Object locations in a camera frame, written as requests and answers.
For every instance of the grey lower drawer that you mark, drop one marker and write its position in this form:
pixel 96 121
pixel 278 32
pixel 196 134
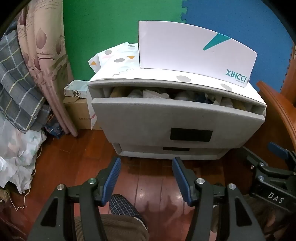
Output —
pixel 138 154

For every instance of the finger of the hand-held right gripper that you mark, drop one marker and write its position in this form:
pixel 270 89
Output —
pixel 262 171
pixel 278 150

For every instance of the navy floral underwear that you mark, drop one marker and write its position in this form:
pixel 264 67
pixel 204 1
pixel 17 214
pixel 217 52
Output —
pixel 206 98

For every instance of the white printed cloth heap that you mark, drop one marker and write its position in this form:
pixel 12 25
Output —
pixel 18 157

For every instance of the orange foam mat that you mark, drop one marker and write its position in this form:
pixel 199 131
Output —
pixel 290 74

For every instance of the white box with teal print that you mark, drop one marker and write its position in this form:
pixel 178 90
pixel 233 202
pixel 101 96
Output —
pixel 180 46

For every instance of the orange wooden furniture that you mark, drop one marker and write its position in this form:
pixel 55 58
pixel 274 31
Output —
pixel 277 111

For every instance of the green foam mat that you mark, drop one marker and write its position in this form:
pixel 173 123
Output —
pixel 104 23

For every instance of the person's left leg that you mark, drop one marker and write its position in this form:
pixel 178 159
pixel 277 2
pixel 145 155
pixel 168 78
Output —
pixel 120 228

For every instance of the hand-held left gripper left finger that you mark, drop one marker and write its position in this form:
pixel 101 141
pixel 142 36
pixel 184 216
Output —
pixel 112 178

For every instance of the person's leg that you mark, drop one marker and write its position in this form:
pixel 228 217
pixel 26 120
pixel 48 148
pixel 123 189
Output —
pixel 275 222
pixel 120 228

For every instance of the plaid slipper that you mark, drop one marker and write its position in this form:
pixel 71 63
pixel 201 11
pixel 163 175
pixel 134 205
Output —
pixel 124 208

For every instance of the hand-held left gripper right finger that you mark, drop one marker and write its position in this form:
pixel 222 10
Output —
pixel 182 180

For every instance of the grey plaid cloth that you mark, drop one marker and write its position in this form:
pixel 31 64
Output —
pixel 16 88

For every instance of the small teal and white box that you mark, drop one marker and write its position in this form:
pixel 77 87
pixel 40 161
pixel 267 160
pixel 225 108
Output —
pixel 76 89

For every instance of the brown cardboard box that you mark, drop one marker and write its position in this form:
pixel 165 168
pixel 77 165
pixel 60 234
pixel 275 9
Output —
pixel 76 113

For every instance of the pink floral curtain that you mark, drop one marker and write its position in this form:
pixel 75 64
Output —
pixel 44 46

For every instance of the blue foam mat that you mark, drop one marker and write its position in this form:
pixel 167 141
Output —
pixel 242 20

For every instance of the grey drawer cabinet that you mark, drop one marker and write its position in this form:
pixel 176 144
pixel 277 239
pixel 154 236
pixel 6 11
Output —
pixel 252 97

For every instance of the person's right leg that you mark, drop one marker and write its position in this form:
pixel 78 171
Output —
pixel 275 222

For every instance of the blue packet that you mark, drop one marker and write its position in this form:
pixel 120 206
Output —
pixel 54 127

